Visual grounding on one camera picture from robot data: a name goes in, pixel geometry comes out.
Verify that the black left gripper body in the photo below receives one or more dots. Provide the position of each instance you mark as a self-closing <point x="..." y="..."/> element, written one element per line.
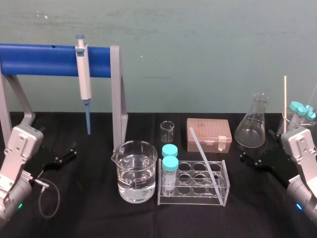
<point x="45" y="160"/>

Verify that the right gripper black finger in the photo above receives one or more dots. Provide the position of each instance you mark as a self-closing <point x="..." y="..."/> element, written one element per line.
<point x="276" y="138"/>
<point x="248" y="158"/>

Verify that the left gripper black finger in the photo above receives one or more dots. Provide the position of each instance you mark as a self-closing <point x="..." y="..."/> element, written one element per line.
<point x="65" y="157"/>
<point x="44" y="131"/>

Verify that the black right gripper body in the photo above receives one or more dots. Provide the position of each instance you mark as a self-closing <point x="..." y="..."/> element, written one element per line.
<point x="275" y="161"/>

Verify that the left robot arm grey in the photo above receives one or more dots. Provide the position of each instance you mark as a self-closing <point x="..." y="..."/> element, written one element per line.
<point x="17" y="158"/>

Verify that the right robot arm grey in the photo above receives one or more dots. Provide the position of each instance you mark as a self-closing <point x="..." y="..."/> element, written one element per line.
<point x="302" y="153"/>

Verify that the clear glass stirring rod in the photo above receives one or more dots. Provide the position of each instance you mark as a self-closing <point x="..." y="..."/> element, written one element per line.
<point x="205" y="158"/>

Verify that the glass beaker holding tubes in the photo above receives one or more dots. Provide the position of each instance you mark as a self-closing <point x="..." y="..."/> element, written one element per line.
<point x="289" y="121"/>

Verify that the glass conical flask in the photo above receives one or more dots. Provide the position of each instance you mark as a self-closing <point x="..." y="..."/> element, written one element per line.
<point x="252" y="131"/>

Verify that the beige masking tape strip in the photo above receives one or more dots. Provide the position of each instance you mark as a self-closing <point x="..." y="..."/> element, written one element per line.
<point x="222" y="142"/>

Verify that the thin wooden stick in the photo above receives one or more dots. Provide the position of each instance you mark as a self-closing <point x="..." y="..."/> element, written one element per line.
<point x="285" y="104"/>

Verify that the clear tube teal cap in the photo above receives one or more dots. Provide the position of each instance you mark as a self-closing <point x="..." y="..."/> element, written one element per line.
<point x="295" y="106"/>
<point x="170" y="150"/>
<point x="309" y="111"/>
<point x="170" y="171"/>
<point x="302" y="111"/>

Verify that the pink pipette tip box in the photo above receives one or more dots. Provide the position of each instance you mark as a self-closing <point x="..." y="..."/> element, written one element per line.
<point x="210" y="134"/>

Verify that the clear acrylic tube rack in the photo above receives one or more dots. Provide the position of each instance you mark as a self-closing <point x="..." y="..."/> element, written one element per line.
<point x="193" y="191"/>

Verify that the white pipette blue tip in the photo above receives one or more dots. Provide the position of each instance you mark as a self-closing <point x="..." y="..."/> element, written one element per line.
<point x="83" y="74"/>

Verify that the black table cloth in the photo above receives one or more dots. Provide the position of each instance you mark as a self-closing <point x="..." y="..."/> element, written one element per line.
<point x="99" y="218"/>

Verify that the blue pipette stand grey legs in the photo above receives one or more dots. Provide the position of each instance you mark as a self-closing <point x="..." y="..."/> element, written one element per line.
<point x="49" y="60"/>

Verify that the large glass beaker with water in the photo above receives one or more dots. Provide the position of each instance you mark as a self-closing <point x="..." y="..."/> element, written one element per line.
<point x="136" y="178"/>

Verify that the small empty glass beaker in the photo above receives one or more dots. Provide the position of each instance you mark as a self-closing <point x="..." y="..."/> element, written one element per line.
<point x="167" y="132"/>

